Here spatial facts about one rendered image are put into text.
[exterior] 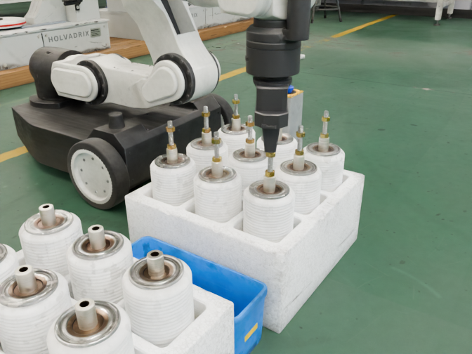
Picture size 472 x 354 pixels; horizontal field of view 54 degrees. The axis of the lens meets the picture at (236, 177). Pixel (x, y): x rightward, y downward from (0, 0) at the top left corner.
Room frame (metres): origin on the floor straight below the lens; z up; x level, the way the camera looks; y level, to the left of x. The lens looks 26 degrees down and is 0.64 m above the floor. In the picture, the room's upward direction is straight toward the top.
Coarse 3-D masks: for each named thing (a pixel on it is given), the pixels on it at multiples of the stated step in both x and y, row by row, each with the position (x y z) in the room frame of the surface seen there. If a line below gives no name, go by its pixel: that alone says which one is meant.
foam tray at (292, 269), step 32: (320, 192) 0.88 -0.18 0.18; (352, 192) 0.91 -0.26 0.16; (128, 224) 0.87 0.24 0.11; (160, 224) 0.81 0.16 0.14; (192, 224) 0.76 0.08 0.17; (224, 224) 0.75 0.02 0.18; (320, 224) 0.77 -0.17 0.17; (352, 224) 0.93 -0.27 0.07; (224, 256) 0.72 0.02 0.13; (256, 256) 0.68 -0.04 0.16; (288, 256) 0.67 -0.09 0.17; (320, 256) 0.79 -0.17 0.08; (288, 288) 0.67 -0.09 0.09; (288, 320) 0.68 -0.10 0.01
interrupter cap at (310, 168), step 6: (282, 162) 0.87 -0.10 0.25; (288, 162) 0.87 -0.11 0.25; (306, 162) 0.87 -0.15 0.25; (312, 162) 0.87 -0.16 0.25; (282, 168) 0.85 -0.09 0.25; (288, 168) 0.85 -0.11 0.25; (306, 168) 0.85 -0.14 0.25; (312, 168) 0.85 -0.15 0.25; (294, 174) 0.82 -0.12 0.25; (300, 174) 0.82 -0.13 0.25; (306, 174) 0.82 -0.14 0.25
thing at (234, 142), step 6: (222, 132) 1.07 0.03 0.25; (252, 132) 1.07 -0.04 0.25; (222, 138) 1.05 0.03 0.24; (228, 138) 1.04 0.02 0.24; (234, 138) 1.04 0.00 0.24; (240, 138) 1.04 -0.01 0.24; (228, 144) 1.04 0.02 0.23; (234, 144) 1.04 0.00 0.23; (240, 144) 1.04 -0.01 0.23; (228, 150) 1.04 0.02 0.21; (234, 150) 1.04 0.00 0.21; (228, 156) 1.04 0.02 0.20
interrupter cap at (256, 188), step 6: (252, 186) 0.77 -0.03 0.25; (258, 186) 0.77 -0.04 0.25; (276, 186) 0.77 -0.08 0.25; (282, 186) 0.77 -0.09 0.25; (288, 186) 0.76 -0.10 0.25; (252, 192) 0.74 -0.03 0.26; (258, 192) 0.74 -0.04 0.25; (264, 192) 0.75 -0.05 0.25; (270, 192) 0.75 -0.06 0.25; (276, 192) 0.75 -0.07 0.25; (282, 192) 0.74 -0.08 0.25; (288, 192) 0.74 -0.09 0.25; (264, 198) 0.72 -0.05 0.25; (270, 198) 0.72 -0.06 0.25; (276, 198) 0.72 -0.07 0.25
